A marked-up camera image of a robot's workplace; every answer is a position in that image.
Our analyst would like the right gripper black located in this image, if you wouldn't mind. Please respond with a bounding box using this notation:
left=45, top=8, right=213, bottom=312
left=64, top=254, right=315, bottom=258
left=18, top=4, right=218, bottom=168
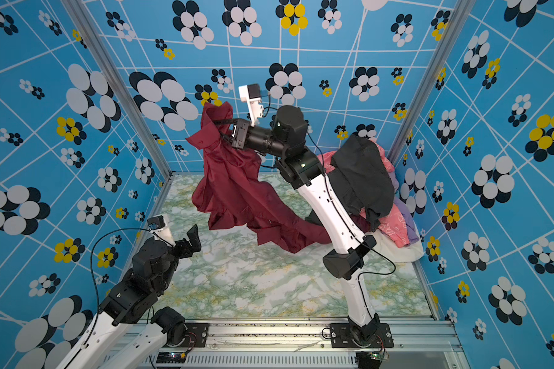
left=215, top=119, right=297, bottom=165

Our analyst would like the maroon shirt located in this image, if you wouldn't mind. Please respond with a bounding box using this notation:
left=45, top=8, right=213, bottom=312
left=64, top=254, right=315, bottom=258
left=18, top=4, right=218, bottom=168
left=187, top=103, right=377, bottom=254

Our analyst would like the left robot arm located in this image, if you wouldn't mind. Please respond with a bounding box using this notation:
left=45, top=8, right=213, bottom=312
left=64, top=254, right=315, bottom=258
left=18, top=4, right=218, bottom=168
left=58, top=216, right=209, bottom=368

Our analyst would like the dark grey cloth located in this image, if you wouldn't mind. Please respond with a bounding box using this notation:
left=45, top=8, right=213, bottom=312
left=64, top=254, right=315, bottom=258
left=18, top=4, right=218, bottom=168
left=328, top=135, right=394, bottom=232

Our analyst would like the pink cloth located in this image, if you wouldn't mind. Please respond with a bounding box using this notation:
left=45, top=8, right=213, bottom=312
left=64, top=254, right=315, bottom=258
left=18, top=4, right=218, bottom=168
left=319, top=139, right=409, bottom=248

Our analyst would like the lavender cloth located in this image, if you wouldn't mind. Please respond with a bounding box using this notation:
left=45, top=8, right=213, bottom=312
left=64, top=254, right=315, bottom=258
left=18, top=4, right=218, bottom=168
left=394, top=198, right=420, bottom=244

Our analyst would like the left circuit board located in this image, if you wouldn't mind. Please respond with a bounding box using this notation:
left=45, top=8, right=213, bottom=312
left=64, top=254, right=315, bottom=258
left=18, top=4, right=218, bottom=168
left=156, top=351, right=187, bottom=365

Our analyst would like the circuit board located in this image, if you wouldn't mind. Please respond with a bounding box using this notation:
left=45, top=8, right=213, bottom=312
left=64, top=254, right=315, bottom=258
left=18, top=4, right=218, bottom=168
left=355, top=352, right=389, bottom=369
left=156, top=351, right=187, bottom=365

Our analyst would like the right circuit board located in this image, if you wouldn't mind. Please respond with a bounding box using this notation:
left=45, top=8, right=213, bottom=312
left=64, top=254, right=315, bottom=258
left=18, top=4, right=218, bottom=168
left=355, top=352, right=389, bottom=369

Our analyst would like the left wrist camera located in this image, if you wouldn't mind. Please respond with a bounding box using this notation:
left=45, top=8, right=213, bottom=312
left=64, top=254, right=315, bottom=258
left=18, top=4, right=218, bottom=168
left=147, top=215, right=173, bottom=243

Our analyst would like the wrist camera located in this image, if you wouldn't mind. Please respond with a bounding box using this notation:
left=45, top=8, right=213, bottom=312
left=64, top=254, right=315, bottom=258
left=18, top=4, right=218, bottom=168
left=238, top=84, right=264, bottom=126
left=147, top=215, right=173, bottom=243

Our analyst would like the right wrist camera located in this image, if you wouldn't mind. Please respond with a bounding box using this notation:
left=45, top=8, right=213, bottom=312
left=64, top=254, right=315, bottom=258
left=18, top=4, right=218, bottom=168
left=238, top=84, right=264, bottom=126

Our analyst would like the left camera cable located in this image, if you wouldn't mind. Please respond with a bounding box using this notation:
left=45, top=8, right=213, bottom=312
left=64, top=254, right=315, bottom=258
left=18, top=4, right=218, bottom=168
left=80, top=228, right=154, bottom=351

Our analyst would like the left aluminium corner post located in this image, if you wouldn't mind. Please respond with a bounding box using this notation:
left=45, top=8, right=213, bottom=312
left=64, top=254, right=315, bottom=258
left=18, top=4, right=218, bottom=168
left=62, top=1, right=172, bottom=181

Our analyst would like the aluminium corner post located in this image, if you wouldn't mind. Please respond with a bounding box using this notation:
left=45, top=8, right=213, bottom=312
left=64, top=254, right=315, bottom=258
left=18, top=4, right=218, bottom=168
left=388, top=0, right=476, bottom=163
left=62, top=1, right=172, bottom=181

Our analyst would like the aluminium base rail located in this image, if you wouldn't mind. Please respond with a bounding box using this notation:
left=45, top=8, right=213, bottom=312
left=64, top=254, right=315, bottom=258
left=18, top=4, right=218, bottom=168
left=109, top=318, right=470, bottom=368

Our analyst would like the right aluminium corner post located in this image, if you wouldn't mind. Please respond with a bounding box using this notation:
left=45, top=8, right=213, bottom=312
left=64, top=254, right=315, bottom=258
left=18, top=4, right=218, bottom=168
left=388, top=0, right=476, bottom=163

